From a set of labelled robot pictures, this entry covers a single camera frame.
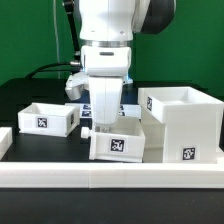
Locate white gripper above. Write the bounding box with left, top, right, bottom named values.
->
left=89, top=77, right=123, bottom=127

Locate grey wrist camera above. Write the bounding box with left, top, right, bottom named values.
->
left=65, top=72, right=89, bottom=101

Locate white left fence piece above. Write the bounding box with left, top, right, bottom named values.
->
left=0, top=127, right=13, bottom=160

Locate white drawer box with knob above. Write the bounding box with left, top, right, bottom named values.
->
left=81, top=116, right=145, bottom=163

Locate white drawer box rear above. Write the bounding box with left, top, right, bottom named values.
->
left=18, top=103, right=80, bottom=137

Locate black cable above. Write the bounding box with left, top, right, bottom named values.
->
left=25, top=61, right=83, bottom=79

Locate white drawer cabinet frame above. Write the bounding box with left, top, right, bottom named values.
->
left=138, top=87, right=224, bottom=164

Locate white front fence rail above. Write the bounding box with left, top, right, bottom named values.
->
left=0, top=162, right=224, bottom=189

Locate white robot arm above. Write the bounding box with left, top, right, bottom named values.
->
left=75, top=0, right=176, bottom=128

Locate white marker sheet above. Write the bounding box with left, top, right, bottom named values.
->
left=65, top=102, right=142, bottom=119

